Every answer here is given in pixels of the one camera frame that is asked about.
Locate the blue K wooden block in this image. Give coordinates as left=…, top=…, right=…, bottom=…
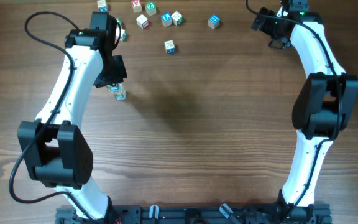
left=106, top=84, right=120, bottom=92

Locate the green base tower block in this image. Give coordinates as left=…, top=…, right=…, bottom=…
left=114, top=93, right=126, bottom=100

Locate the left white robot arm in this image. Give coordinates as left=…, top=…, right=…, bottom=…
left=17, top=12, right=127, bottom=223

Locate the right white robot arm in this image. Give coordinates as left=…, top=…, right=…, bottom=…
left=251, top=1, right=358, bottom=222

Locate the plain green-sided wooden block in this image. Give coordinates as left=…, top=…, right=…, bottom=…
left=116, top=27, right=127, bottom=41

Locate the red-sided wooden block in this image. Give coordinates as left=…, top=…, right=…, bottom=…
left=136, top=14, right=149, bottom=29

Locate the blue-sided picture block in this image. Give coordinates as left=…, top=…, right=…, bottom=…
left=164, top=40, right=176, bottom=54

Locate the blue far right block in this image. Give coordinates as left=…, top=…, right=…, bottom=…
left=208, top=14, right=220, bottom=29

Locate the blue X wooden block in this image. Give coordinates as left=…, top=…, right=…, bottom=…
left=97, top=0, right=108, bottom=12

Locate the red V wooden block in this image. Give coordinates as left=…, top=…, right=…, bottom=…
left=131, top=0, right=142, bottom=13

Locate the green Z wooden block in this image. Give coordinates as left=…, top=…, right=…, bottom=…
left=145, top=2, right=157, bottom=16

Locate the blue L wooden block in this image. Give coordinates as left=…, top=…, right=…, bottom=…
left=161, top=12, right=173, bottom=27

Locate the green-sided picture block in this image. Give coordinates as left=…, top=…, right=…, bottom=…
left=172, top=11, right=183, bottom=26

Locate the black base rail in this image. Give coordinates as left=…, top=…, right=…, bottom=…
left=55, top=203, right=333, bottom=224

